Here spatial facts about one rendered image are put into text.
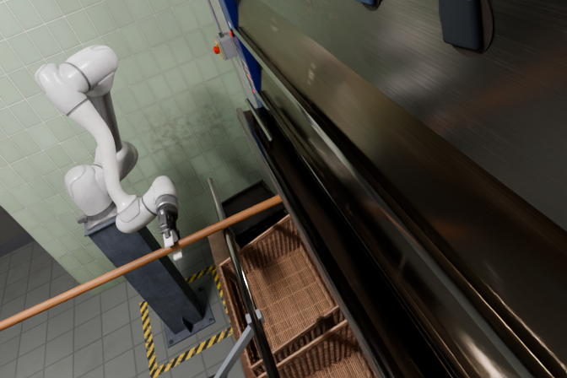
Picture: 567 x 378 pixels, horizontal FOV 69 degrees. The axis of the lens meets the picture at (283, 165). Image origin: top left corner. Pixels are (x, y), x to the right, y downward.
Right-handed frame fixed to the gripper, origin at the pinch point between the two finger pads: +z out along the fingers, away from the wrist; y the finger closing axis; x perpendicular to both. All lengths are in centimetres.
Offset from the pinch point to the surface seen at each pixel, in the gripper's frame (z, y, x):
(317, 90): 39, -58, -55
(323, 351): 34, 48, -34
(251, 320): 40.5, 2.0, -18.7
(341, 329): 34, 40, -43
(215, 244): -56, 61, -3
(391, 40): 71, -79, -56
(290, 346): 28, 45, -23
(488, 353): 89, -34, -56
